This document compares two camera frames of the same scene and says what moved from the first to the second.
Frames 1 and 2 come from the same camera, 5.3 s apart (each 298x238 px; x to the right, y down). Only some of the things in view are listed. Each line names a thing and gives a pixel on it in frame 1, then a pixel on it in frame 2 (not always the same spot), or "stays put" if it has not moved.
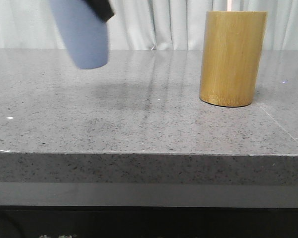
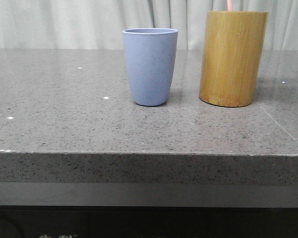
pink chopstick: (229, 5) stays put
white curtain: (146, 25) stays put
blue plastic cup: (86, 36) to (151, 53)
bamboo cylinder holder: (233, 42) stays put
